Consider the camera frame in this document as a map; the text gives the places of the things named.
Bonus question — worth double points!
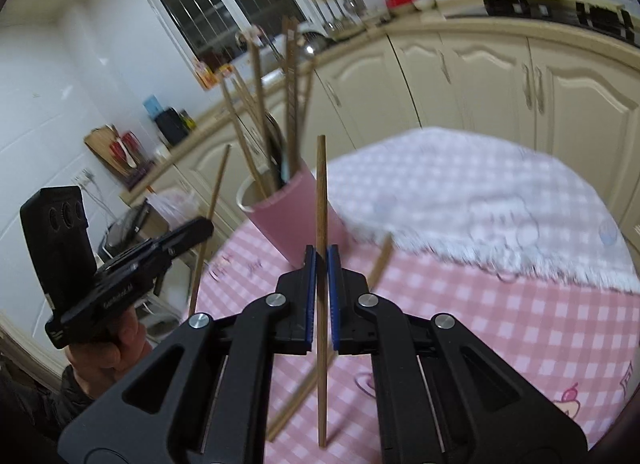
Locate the wooden chopstick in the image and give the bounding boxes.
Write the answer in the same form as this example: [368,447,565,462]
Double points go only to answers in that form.
[266,233,396,442]
[316,135,329,446]
[187,144,232,317]

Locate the red container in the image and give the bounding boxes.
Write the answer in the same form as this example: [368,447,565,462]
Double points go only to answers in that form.
[110,131,146,170]

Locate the clear plastic bag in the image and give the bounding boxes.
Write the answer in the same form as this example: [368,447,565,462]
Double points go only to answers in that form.
[145,191,198,230]

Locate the black kettle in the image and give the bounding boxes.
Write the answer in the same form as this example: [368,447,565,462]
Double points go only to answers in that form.
[155,108,188,146]

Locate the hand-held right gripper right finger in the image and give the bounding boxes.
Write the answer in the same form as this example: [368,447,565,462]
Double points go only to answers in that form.
[327,244,588,464]

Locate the white lace cloth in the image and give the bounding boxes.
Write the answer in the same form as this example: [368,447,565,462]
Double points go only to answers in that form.
[320,128,640,295]

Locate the black gas stove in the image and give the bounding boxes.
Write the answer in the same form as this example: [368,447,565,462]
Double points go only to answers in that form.
[456,0,640,45]

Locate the cream lower cabinets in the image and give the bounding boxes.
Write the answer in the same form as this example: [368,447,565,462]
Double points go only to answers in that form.
[120,0,640,245]

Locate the steel wok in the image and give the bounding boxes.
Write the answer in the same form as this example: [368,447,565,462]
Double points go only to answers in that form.
[299,30,333,57]

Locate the wooden cutting board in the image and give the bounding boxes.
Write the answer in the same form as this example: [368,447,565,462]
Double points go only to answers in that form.
[84,125,118,175]

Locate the person's left forearm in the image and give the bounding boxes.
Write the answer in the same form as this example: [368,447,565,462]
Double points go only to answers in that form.
[0,354,96,442]

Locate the orange oil bottle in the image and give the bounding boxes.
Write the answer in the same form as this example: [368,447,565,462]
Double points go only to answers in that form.
[195,59,216,90]

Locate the pink checked tablecloth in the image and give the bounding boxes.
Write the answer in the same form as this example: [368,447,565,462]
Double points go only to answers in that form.
[190,214,636,464]

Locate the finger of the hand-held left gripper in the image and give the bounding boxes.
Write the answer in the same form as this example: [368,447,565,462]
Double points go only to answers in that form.
[150,216,216,260]

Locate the pink cup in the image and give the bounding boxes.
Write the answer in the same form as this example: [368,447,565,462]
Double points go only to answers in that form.
[235,156,351,267]

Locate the bunch of wooden chopsticks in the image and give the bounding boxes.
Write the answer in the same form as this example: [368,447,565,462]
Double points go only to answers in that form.
[220,16,318,200]

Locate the dark kitchen window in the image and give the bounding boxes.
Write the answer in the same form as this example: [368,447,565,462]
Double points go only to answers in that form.
[139,0,307,72]

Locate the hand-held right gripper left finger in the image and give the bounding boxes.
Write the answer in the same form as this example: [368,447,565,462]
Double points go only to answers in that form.
[57,245,317,464]

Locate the person's left hand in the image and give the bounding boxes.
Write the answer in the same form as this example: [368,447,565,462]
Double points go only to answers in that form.
[65,306,153,401]

